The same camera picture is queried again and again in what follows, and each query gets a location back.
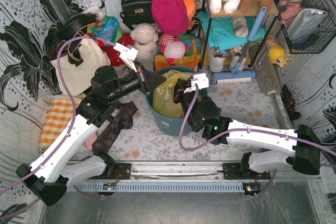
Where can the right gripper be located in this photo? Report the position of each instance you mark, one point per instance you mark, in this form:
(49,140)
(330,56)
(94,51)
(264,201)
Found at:
(181,92)

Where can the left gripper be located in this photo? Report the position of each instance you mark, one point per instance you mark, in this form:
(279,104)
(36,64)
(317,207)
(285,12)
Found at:
(143,79)

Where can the yellow trash bag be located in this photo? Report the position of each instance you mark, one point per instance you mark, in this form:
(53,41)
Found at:
(163,95)

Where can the teal trash bin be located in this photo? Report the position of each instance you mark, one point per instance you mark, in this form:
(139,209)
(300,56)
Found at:
(166,125)

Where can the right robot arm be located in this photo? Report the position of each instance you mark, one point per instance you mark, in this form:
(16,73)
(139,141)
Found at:
(297,149)

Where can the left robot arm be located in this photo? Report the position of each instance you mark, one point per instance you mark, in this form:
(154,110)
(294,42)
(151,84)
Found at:
(92,112)

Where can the rainbow striped bag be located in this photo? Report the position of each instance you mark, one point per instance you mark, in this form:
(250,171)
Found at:
(190,59)

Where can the colourful printed bag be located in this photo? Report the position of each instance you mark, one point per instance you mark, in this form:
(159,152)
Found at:
(108,28)

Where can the magenta fabric bag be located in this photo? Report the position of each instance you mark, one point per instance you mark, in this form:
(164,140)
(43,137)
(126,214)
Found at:
(170,16)

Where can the cream canvas tote bag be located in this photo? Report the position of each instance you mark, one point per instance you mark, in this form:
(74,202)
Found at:
(78,77)

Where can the pink white plush doll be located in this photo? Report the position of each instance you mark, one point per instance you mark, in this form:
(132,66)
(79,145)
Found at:
(172,47)

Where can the red cloth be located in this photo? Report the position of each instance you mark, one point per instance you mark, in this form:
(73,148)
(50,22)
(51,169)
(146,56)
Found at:
(113,54)

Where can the brown patterned necktie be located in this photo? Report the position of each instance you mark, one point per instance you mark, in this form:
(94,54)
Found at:
(123,120)

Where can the teal folded cloth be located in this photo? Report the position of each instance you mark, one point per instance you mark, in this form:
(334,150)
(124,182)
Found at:
(222,34)

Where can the black leather handbag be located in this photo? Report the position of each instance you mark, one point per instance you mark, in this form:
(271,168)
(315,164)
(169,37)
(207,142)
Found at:
(135,12)

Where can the orange plush toy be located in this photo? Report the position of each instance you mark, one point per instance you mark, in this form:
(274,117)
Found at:
(191,10)

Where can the grey rolled sock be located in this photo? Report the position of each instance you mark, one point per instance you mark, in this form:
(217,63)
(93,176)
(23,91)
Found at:
(240,26)

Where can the pink cloth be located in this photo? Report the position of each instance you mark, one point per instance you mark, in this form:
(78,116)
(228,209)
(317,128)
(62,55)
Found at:
(90,141)

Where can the orange checkered towel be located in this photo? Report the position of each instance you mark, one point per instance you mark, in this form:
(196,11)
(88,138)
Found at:
(58,117)

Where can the wooden metal shelf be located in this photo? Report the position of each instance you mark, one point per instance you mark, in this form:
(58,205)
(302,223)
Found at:
(252,12)

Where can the silver foil pouch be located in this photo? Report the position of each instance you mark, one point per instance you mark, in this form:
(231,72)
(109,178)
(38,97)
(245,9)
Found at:
(306,22)

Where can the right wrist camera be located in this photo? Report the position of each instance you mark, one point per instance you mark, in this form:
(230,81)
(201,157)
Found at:
(197,81)

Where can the aluminium front rail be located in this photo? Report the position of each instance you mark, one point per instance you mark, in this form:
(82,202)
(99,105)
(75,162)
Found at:
(146,171)

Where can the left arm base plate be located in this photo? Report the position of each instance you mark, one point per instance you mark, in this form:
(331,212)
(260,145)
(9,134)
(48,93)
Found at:
(116,171)

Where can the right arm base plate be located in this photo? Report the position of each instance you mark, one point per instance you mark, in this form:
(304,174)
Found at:
(232,171)

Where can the grey cable duct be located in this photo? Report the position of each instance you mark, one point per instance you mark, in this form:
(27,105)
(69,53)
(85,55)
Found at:
(160,187)

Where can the black wire basket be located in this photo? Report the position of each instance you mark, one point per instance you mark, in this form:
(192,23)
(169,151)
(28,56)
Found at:
(317,41)

